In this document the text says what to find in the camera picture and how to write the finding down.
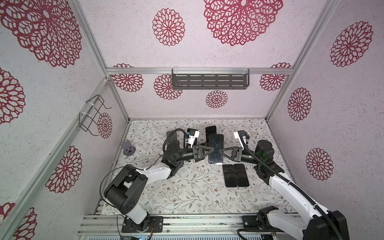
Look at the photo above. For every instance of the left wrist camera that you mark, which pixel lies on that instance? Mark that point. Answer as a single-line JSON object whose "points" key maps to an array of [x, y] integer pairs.
{"points": [[191, 138]]}

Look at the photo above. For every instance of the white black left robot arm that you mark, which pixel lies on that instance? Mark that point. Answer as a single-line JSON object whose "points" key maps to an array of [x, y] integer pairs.
{"points": [[126, 188]]}

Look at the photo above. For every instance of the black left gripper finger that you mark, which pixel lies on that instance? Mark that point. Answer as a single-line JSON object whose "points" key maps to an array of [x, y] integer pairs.
{"points": [[206, 149], [204, 156]]}

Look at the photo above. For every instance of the black wire wall basket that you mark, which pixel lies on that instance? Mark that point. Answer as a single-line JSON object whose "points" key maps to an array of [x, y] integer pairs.
{"points": [[88, 118]]}

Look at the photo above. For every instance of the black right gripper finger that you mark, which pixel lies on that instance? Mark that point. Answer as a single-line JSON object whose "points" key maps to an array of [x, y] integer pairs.
{"points": [[226, 156], [226, 150]]}

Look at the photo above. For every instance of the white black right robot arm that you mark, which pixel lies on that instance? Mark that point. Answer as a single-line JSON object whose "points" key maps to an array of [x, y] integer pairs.
{"points": [[310, 221]]}

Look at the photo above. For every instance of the grey round phone stand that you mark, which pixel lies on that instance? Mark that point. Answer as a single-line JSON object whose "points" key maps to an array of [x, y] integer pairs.
{"points": [[128, 148]]}

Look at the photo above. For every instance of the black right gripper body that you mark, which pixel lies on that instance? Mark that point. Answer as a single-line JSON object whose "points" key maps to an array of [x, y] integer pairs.
{"points": [[245, 157]]}

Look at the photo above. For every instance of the grey slotted wall shelf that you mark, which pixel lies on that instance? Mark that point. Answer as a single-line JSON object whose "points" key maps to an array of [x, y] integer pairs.
{"points": [[210, 81]]}

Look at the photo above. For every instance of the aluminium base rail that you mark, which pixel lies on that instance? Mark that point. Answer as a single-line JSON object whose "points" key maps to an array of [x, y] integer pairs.
{"points": [[182, 225]]}

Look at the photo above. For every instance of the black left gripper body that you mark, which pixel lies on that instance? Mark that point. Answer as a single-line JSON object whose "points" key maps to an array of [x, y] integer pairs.
{"points": [[189, 154]]}

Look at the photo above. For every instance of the black smartphone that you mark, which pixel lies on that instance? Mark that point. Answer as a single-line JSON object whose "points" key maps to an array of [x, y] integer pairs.
{"points": [[229, 176], [216, 141], [241, 176], [209, 131]]}

